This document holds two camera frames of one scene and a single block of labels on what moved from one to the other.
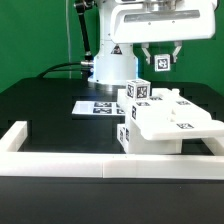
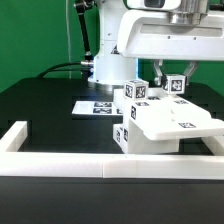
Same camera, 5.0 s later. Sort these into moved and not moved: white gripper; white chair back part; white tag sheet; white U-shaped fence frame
Moved: white gripper
Not moved: white tag sheet; white chair back part; white U-shaped fence frame
